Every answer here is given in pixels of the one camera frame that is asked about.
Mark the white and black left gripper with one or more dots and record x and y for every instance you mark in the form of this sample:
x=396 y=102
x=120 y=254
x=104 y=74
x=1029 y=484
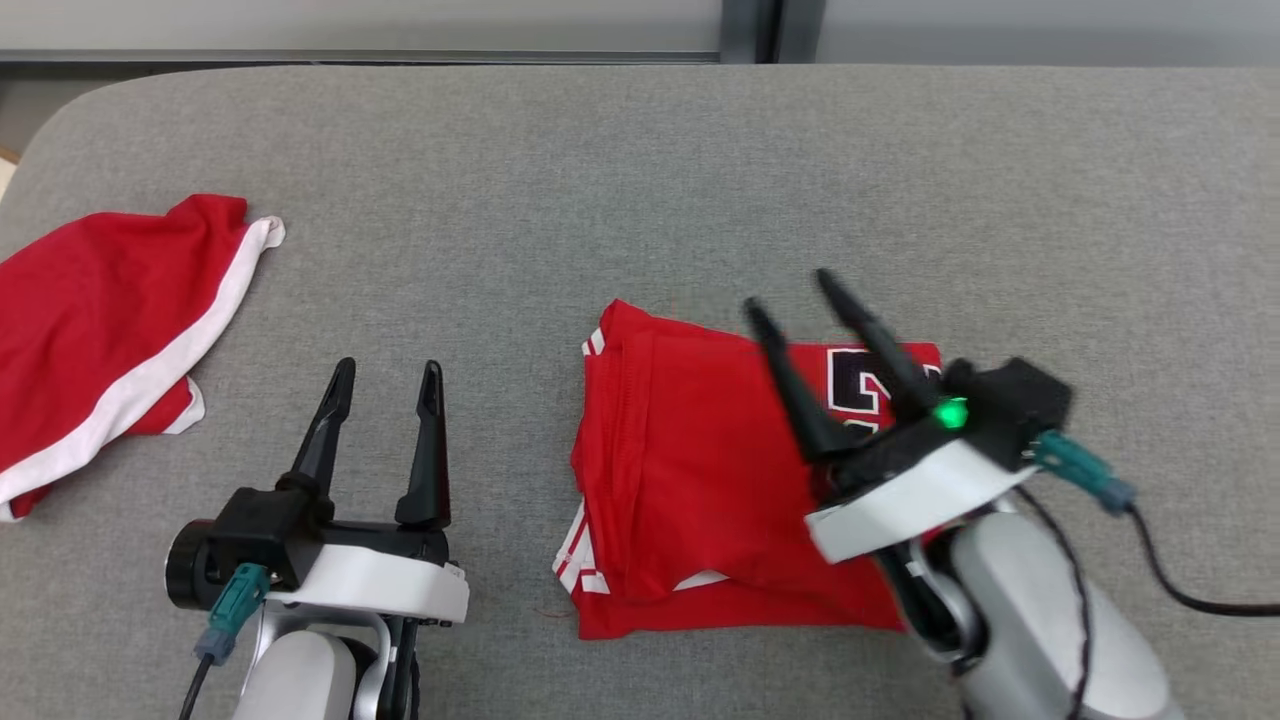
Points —
x=390 y=585

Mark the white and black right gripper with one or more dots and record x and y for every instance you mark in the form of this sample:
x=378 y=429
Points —
x=920 y=495

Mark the red jersey with black print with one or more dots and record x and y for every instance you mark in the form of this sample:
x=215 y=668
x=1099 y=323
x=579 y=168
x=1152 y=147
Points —
x=690 y=470

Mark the red shorts with white stripe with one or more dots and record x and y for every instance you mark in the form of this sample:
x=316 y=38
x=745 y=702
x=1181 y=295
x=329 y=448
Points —
x=90 y=310

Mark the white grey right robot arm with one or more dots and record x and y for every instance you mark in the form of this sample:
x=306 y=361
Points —
x=1030 y=620

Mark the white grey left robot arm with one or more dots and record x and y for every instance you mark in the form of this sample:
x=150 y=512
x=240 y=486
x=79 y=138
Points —
x=295 y=680

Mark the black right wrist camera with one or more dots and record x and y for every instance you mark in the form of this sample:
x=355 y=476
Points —
x=1015 y=400

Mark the teal connector of left camera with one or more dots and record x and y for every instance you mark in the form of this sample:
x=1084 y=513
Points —
x=235 y=605

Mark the teal connector of camera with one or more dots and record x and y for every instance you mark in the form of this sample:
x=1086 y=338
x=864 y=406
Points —
x=235 y=605
x=1080 y=470

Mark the teal connector of right camera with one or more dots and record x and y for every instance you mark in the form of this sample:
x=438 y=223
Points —
x=1080 y=470

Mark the grey metal partition post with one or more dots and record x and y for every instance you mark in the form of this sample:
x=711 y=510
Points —
x=770 y=30

